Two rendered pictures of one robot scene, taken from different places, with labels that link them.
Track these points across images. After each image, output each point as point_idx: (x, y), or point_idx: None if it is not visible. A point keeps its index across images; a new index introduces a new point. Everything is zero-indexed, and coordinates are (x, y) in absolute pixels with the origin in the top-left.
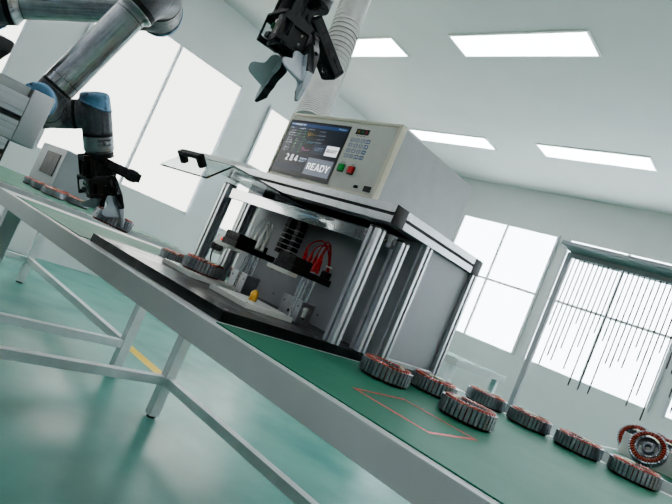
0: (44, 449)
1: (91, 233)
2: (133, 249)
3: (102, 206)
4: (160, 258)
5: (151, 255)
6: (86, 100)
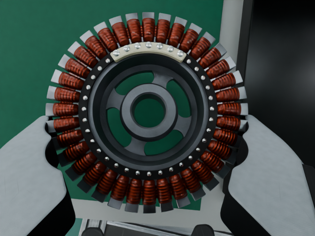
0: None
1: (26, 86)
2: (313, 112)
3: (54, 147)
4: (306, 6)
5: (308, 43)
6: None
